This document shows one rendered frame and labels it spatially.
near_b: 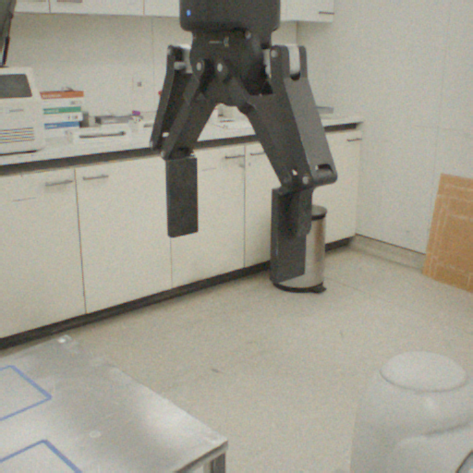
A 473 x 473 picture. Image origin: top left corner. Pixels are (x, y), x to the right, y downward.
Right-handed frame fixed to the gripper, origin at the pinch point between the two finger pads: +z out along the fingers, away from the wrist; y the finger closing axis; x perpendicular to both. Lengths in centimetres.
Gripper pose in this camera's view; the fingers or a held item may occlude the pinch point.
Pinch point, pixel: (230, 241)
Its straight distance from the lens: 49.4
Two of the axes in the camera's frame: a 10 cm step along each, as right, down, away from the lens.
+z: 0.0, 9.6, 2.9
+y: -6.3, -2.3, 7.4
